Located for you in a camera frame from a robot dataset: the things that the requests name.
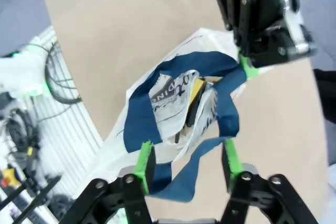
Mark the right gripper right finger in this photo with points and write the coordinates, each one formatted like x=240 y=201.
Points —
x=257 y=200

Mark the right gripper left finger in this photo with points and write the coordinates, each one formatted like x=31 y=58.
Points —
x=126 y=200

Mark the yellow red emergency stop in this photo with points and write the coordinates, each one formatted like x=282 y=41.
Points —
x=9 y=176

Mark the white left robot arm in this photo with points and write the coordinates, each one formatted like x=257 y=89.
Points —
x=18 y=72

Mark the white ribbed platform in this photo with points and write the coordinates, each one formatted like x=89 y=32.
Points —
x=68 y=134

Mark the yellow black utility knife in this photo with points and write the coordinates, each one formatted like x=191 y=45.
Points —
x=197 y=93

